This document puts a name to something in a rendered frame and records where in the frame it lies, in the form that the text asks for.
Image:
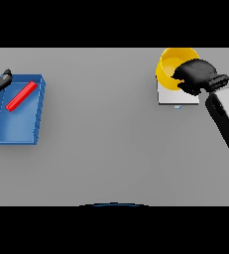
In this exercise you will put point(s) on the pale square measuring scale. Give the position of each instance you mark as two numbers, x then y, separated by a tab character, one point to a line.
173	96

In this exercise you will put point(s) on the yellow bowl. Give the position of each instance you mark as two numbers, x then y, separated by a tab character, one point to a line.
168	67

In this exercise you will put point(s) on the blue tray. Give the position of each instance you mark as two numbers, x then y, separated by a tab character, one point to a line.
16	112

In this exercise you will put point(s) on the red beaker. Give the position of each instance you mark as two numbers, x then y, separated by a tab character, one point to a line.
21	96

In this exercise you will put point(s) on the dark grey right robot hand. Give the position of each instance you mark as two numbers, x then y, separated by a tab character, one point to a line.
196	74

